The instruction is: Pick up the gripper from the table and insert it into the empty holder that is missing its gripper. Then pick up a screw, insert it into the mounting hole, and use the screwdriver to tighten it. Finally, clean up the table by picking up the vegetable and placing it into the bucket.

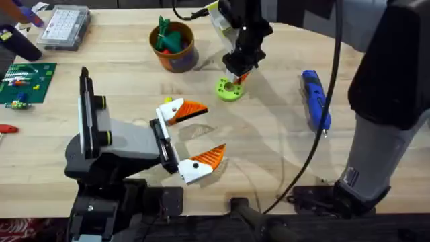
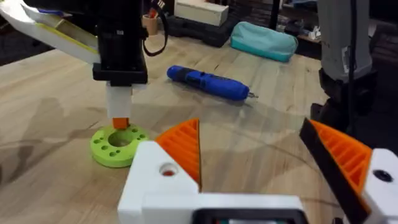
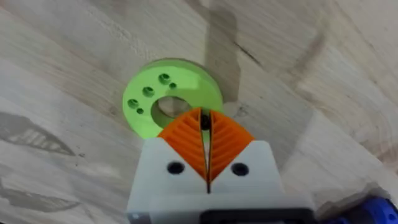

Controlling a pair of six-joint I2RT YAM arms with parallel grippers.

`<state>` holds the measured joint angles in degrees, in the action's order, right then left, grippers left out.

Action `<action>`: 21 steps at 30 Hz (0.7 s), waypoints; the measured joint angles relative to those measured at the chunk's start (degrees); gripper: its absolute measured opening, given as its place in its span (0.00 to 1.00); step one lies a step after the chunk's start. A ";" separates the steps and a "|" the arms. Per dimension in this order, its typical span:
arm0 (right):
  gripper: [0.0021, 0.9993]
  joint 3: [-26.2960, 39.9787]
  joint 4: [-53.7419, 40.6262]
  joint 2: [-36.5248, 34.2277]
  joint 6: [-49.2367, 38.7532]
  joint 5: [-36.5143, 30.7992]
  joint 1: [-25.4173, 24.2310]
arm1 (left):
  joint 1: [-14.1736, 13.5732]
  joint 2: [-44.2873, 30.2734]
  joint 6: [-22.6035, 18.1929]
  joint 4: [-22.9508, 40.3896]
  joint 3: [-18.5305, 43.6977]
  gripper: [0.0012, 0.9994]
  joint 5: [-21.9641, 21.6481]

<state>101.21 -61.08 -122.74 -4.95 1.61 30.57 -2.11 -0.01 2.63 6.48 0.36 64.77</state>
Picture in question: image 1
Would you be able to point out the clear plastic parts box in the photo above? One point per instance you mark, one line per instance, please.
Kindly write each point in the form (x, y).
(64, 28)

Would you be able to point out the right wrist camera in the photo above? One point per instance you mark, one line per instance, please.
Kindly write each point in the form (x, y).
(223, 27)

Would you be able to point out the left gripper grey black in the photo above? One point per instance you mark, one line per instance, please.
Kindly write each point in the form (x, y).
(134, 139)

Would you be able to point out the blue electric screwdriver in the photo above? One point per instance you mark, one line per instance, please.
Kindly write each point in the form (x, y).
(314, 97)

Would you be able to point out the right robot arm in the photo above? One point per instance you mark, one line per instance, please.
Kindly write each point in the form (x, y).
(379, 151)

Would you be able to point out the left wrist upright black plate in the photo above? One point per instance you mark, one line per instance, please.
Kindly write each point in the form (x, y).
(86, 114)

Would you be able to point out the brown tub with toys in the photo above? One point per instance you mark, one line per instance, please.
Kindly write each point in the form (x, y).
(174, 47)

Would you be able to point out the black cylindrical tool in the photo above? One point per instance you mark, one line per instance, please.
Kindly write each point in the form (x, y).
(20, 43)

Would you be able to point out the small yellow-green toy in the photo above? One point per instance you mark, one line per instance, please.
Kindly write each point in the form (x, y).
(168, 99)

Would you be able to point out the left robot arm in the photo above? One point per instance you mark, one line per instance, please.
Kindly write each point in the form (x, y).
(100, 208)

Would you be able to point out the green disc with holes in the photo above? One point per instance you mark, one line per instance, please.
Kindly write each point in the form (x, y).
(223, 92)

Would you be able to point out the green board with blocks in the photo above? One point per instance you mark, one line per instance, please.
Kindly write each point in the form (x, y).
(28, 82)

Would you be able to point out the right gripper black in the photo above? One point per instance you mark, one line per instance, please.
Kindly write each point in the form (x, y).
(248, 40)

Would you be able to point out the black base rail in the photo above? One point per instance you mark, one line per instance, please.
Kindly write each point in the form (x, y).
(336, 230)

